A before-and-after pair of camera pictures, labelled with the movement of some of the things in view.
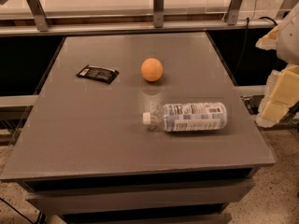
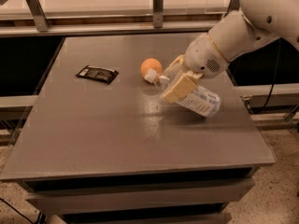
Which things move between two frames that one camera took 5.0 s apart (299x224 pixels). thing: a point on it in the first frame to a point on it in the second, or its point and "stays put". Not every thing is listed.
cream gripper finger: [269, 41] to [178, 66]
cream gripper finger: [281, 94] to [183, 87]
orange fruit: [151, 69] stays put
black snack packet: [98, 74] stays put
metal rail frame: [35, 21] stays put
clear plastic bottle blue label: [188, 117] to [201, 100]
